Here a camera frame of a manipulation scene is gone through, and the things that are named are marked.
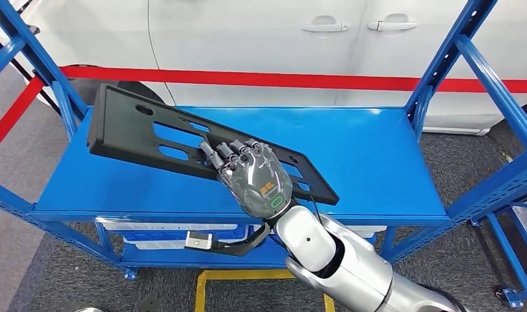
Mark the white car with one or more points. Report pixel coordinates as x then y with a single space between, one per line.
246 43

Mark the blue metal shelf rack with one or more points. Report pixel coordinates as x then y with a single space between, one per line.
353 163

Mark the blue plastic bin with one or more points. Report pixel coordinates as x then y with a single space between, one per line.
160 236

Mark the black plastic panel part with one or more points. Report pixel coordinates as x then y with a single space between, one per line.
125 129

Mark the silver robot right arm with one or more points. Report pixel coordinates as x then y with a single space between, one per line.
358 275

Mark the thin black rod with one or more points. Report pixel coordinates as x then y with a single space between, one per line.
30 79

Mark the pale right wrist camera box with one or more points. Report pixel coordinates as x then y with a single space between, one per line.
198 241

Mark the black flat robot fitting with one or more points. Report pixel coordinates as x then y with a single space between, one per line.
149 303

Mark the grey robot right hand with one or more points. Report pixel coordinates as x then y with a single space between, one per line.
259 181

